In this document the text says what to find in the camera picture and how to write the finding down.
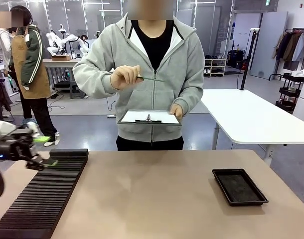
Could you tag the brown cardboard box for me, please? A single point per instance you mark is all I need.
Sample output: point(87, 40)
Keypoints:
point(61, 58)

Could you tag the black metal clipboard clip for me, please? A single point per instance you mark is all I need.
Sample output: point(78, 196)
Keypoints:
point(148, 121)

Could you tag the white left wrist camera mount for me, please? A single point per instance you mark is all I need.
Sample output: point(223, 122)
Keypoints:
point(5, 125)

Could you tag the person's right hand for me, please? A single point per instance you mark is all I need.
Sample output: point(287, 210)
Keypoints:
point(123, 77)

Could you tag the black plastic tray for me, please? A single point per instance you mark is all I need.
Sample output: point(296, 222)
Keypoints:
point(215, 174)

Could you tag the black slotted PCB rack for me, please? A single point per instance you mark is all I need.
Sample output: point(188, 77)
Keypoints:
point(40, 199)

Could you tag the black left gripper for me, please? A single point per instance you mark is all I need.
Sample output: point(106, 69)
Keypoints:
point(10, 149)

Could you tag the person in gray hoodie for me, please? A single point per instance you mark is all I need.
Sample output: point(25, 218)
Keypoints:
point(152, 94)

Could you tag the black utility cart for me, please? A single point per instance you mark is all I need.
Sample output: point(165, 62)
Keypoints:
point(290, 92)

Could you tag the gray workbench table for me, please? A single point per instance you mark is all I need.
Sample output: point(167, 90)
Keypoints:
point(59, 63)

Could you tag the white shoe rack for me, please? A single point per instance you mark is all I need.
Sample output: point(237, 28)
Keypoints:
point(215, 67)

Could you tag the white paper sheet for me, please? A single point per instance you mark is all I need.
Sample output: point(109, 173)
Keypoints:
point(154, 118)

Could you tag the black clipboard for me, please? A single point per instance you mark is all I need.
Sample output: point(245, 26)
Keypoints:
point(120, 122)

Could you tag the person's right forearm gray sleeve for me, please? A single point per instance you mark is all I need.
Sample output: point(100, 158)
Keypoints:
point(92, 79)

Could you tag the black foam tray pad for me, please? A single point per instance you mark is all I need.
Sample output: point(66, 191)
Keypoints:
point(239, 188)

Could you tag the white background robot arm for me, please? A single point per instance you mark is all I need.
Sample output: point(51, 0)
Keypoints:
point(56, 42)
point(84, 46)

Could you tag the white side table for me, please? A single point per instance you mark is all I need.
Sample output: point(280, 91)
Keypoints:
point(254, 114)

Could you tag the figure in white shirt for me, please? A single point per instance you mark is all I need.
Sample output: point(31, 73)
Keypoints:
point(2, 42)

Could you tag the black pole stand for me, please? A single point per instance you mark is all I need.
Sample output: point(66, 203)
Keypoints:
point(248, 59)

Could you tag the gray plastic stool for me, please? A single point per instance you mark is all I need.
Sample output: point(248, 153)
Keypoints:
point(76, 90)

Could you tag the person's left hand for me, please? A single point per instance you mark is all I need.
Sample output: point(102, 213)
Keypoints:
point(177, 110)

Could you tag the person in brown apron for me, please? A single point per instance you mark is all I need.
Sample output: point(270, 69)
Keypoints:
point(32, 62)

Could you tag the black bags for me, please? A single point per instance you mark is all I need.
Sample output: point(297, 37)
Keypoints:
point(235, 59)

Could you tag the gray partition panel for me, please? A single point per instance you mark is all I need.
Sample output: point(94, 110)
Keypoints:
point(269, 44)

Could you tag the coat rack with jackets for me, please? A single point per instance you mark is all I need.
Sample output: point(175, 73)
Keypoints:
point(291, 47)

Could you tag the person's left forearm gray sleeve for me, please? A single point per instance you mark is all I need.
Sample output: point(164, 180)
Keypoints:
point(190, 97)

